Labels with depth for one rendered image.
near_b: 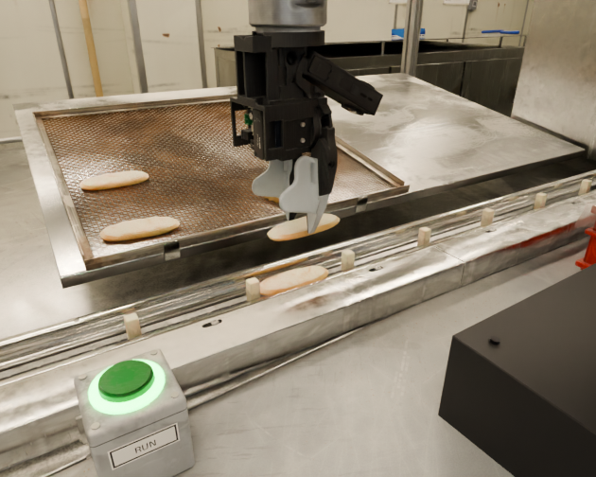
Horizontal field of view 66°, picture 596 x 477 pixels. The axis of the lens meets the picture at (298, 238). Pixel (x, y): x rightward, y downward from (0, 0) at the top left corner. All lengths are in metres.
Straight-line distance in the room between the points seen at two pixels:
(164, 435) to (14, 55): 3.87
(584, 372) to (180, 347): 0.35
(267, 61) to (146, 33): 3.51
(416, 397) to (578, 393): 0.15
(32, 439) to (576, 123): 1.14
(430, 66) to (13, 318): 2.69
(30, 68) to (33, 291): 3.51
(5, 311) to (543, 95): 1.15
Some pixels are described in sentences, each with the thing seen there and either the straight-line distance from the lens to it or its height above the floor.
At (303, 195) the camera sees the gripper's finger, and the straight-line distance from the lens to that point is 0.50.
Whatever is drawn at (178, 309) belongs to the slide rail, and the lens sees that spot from 0.55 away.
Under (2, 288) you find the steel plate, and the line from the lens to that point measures 0.74.
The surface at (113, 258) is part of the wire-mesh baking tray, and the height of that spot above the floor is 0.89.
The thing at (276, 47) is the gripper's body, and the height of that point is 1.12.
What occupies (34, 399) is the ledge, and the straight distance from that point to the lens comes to 0.46.
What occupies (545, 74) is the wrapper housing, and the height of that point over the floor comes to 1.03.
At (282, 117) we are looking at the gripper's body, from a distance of 0.46.
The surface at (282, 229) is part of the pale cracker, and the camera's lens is 0.53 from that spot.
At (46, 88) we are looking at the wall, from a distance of 4.17.
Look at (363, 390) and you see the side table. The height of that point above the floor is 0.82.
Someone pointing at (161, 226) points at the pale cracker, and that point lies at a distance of 0.63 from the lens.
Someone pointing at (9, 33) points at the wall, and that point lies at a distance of 4.13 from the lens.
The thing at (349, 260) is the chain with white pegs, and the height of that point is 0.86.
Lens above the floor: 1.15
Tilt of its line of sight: 26 degrees down
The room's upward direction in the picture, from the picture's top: straight up
